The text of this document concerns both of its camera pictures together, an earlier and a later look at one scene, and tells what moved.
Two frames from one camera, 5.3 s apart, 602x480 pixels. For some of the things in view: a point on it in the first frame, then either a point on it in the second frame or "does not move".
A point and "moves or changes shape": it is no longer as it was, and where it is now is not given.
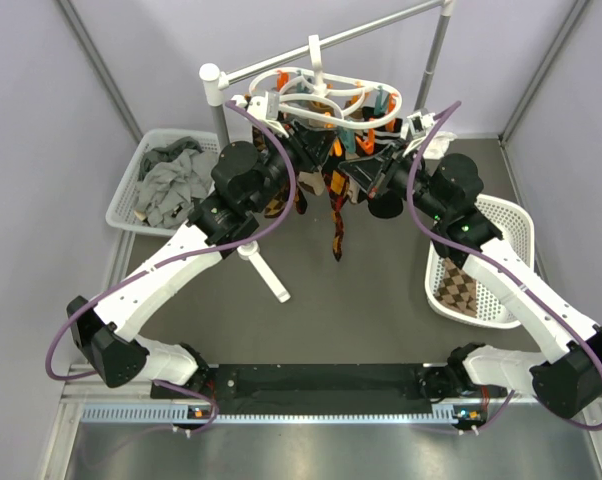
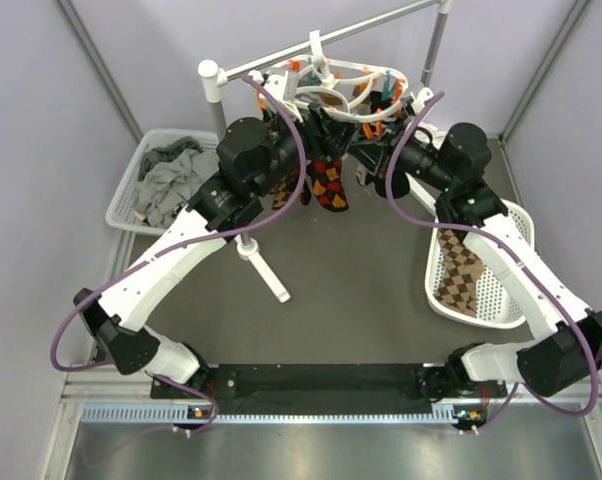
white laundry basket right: [516, 225] does not move
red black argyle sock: [337, 186] moves or changes shape
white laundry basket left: [121, 208] does not move
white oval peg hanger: [330, 98] moves or changes shape
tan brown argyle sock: [456, 289] does not move
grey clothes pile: [170, 178] does not move
